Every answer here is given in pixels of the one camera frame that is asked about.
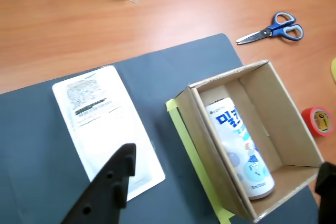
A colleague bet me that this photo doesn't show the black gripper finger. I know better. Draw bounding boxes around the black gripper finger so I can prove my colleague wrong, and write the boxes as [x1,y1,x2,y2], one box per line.
[314,161,336,224]
[60,143,137,224]

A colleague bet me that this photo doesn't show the white blue Milkis can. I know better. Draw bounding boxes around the white blue Milkis can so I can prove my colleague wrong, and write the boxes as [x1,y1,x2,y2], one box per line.
[205,97,276,200]

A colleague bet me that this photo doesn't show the brown cardboard box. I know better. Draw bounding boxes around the brown cardboard box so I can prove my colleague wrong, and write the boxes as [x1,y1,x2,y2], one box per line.
[172,60,325,224]

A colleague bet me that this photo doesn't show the white plastic blister package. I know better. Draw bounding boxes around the white plastic blister package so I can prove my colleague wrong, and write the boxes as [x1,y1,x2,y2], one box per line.
[51,65,166,202]

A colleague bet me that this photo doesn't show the red tape roll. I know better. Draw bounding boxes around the red tape roll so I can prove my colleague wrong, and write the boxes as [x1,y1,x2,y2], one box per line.
[301,106,334,137]

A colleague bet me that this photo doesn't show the dark grey desk mat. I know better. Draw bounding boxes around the dark grey desk mat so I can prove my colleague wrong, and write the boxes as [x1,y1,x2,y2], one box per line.
[0,33,320,224]

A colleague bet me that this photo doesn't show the blue grey handled scissors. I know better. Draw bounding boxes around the blue grey handled scissors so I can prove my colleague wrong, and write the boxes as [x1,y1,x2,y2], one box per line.
[235,12,304,44]

